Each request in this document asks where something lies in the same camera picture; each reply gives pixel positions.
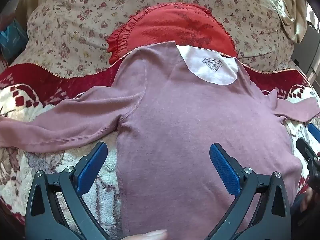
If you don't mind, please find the person's right hand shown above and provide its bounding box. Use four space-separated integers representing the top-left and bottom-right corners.
299 187 318 213

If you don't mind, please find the blue bag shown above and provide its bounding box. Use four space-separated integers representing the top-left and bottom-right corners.
0 20 28 58

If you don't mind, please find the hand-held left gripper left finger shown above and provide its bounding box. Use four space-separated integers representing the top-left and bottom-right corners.
25 141 123 240

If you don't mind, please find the floral quilt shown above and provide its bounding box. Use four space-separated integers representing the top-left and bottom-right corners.
12 0 296 78

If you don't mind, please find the person's left hand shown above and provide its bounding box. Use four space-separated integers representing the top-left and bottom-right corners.
124 229 168 240

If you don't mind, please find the pink long-sleeve shirt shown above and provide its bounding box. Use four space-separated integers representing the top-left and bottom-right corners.
0 41 320 240

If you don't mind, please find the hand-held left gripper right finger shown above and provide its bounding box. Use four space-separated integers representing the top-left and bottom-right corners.
209 143 292 240

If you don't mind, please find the beige cloth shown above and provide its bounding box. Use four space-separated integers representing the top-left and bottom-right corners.
269 0 308 41

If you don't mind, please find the red and white plush blanket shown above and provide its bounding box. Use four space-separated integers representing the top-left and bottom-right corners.
0 61 320 232

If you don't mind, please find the red ruffled pillow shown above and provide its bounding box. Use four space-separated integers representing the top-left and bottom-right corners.
106 2 238 64

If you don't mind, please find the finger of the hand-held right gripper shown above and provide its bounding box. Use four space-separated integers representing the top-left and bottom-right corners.
307 123 320 141
296 137 320 180

